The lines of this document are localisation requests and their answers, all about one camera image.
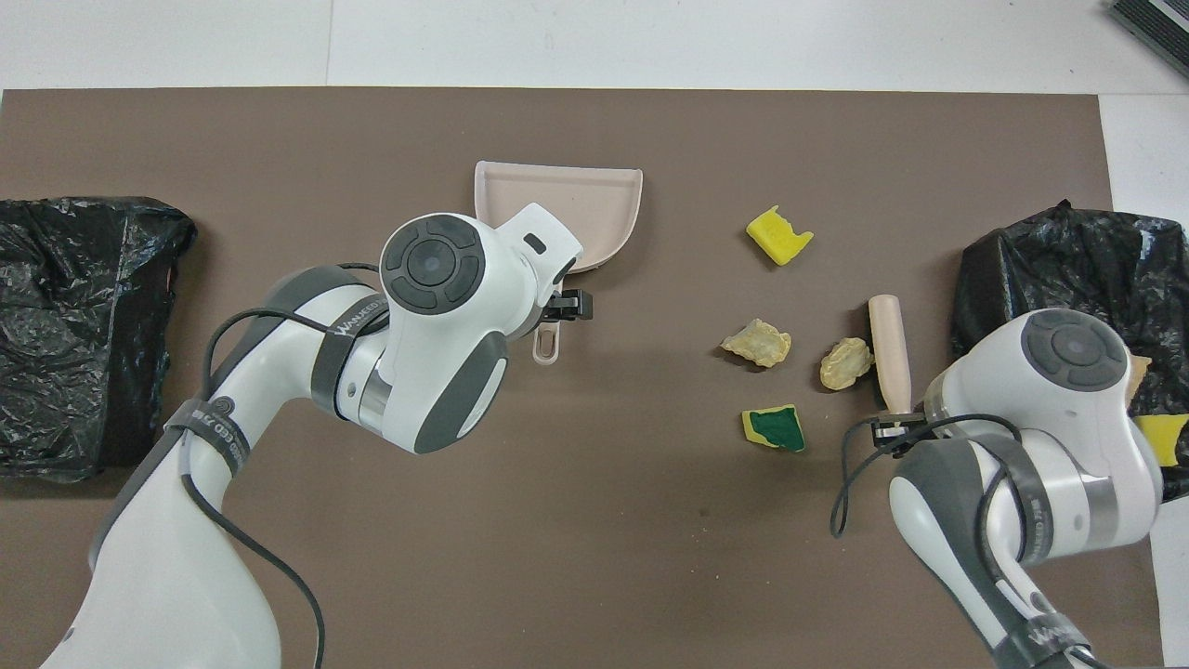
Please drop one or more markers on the beige plastic dustpan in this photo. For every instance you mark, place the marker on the beige plastic dustpan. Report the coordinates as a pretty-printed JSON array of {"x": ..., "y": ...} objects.
[{"x": 594, "y": 200}]

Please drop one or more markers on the grey ribbed device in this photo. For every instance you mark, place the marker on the grey ribbed device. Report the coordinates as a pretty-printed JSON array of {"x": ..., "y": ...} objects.
[{"x": 1156, "y": 20}]

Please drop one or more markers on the yellow and green sponge piece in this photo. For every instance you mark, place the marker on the yellow and green sponge piece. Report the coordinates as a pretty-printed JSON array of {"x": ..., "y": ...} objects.
[{"x": 777, "y": 428}]

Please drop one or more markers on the yellow sponge wedge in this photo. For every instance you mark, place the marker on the yellow sponge wedge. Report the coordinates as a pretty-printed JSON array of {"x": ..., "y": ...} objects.
[{"x": 1169, "y": 439}]

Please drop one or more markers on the beige sponge chunk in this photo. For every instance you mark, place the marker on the beige sponge chunk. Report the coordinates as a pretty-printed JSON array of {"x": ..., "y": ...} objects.
[
  {"x": 758, "y": 343},
  {"x": 845, "y": 363},
  {"x": 1140, "y": 373}
]

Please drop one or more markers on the brown table mat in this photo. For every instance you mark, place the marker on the brown table mat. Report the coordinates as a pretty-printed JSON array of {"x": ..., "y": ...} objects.
[{"x": 650, "y": 557}]

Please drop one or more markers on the beige brush with black bristles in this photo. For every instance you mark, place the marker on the beige brush with black bristles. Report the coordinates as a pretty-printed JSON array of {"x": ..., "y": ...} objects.
[{"x": 890, "y": 353}]

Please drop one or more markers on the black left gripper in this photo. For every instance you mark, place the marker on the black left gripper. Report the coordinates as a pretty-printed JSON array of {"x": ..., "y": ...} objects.
[{"x": 574, "y": 305}]

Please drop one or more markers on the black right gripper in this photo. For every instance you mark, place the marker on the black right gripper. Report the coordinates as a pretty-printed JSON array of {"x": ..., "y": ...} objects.
[{"x": 901, "y": 426}]

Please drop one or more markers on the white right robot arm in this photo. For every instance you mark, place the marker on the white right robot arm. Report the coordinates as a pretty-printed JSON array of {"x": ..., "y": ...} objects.
[{"x": 1068, "y": 418}]

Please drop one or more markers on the bin with black bag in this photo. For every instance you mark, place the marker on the bin with black bag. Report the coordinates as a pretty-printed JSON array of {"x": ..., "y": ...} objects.
[
  {"x": 1022, "y": 269},
  {"x": 74, "y": 325}
]

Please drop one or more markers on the notched yellow sponge piece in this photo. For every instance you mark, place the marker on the notched yellow sponge piece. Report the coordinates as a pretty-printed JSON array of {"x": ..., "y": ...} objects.
[{"x": 777, "y": 234}]

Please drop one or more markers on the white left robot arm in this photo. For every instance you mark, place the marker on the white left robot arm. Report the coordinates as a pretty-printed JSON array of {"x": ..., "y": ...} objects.
[{"x": 446, "y": 325}]

